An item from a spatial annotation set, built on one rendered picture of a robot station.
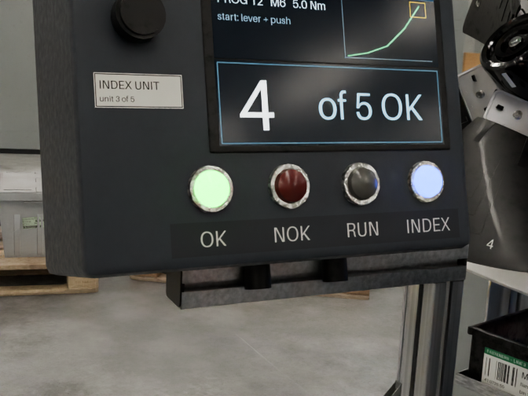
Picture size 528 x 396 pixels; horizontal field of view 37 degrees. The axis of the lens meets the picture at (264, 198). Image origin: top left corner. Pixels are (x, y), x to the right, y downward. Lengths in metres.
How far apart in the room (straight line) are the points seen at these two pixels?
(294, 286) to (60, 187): 0.18
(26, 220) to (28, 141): 4.42
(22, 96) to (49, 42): 7.76
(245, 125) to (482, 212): 0.72
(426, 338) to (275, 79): 0.26
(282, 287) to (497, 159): 0.69
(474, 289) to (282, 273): 1.99
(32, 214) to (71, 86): 3.48
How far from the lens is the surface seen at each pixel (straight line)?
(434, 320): 0.64
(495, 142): 1.21
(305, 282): 0.56
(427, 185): 0.52
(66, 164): 0.46
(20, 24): 8.24
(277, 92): 0.48
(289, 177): 0.46
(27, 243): 3.96
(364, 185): 0.49
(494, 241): 1.13
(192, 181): 0.45
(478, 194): 1.16
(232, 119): 0.46
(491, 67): 1.26
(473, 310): 2.54
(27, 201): 3.89
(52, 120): 0.50
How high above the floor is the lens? 1.20
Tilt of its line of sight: 11 degrees down
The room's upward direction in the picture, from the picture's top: 3 degrees clockwise
